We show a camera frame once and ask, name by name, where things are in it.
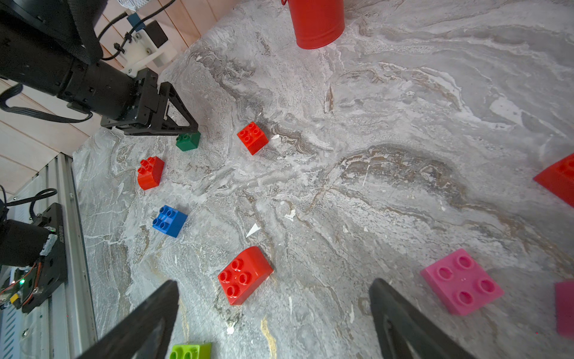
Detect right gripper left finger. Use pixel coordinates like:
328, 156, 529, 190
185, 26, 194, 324
80, 280, 179, 358

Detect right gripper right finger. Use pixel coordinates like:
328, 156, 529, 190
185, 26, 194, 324
369, 278, 473, 358

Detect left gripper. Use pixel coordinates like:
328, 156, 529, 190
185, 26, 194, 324
100, 69, 199, 135

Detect green lego brick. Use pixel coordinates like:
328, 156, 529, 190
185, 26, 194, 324
176, 132, 201, 152

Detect lime lego brick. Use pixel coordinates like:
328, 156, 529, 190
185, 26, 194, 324
169, 343, 212, 359

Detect red lego brick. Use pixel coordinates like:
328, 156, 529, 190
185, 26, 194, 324
237, 122, 268, 156
218, 246, 274, 305
534, 153, 574, 207
137, 156, 164, 190

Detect blue lego brick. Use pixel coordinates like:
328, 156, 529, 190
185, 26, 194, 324
152, 206, 188, 238

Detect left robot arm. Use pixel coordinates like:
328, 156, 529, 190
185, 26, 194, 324
1, 1, 198, 136

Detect pink lego brick left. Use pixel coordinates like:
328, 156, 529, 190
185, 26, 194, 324
421, 249, 505, 316

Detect pink lego brick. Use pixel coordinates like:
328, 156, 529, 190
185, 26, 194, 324
421, 249, 505, 316
555, 280, 574, 340

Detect pink lego brick right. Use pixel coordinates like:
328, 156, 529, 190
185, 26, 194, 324
555, 280, 574, 340

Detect red pen cup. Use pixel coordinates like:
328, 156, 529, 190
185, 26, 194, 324
281, 0, 345, 49

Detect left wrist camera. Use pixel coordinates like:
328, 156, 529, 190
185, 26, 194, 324
120, 20, 177, 78

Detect aluminium rail front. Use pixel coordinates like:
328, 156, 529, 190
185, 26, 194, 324
1, 153, 97, 358

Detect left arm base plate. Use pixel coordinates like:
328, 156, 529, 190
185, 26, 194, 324
1, 203, 67, 314

